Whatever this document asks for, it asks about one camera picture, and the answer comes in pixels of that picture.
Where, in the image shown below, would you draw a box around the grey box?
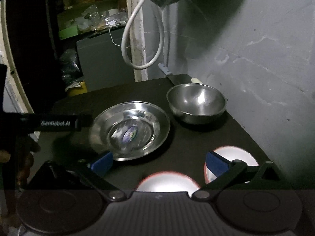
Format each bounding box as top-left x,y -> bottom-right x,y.
76,27 -> 135,91

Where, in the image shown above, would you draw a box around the steel bowl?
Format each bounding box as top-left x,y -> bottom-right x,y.
166,84 -> 227,124

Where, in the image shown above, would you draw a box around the thin white wire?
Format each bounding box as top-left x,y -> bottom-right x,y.
109,27 -> 130,48

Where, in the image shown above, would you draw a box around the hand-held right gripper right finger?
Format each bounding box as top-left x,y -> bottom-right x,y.
192,152 -> 288,201

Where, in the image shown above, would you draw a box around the white red-rimmed bowl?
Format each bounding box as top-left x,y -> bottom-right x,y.
204,146 -> 260,185
135,171 -> 201,193

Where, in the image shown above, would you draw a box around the person's left hand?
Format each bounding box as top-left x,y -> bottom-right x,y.
0,134 -> 41,164

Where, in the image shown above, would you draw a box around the white pillar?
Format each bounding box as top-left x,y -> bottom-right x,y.
125,0 -> 148,82

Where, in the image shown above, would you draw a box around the clear plastic bags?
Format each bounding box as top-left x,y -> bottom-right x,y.
60,49 -> 83,84

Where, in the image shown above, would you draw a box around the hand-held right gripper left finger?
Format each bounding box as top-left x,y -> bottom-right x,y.
34,152 -> 126,202

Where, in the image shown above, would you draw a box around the thick white cable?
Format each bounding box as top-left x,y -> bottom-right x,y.
121,0 -> 165,70

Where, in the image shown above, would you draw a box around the steel plate with oval sticker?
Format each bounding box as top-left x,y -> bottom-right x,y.
89,101 -> 171,162

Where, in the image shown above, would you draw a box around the cream door frame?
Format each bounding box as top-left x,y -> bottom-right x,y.
0,0 -> 33,113

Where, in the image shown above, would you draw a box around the yellow bin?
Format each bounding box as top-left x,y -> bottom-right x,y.
66,81 -> 88,97

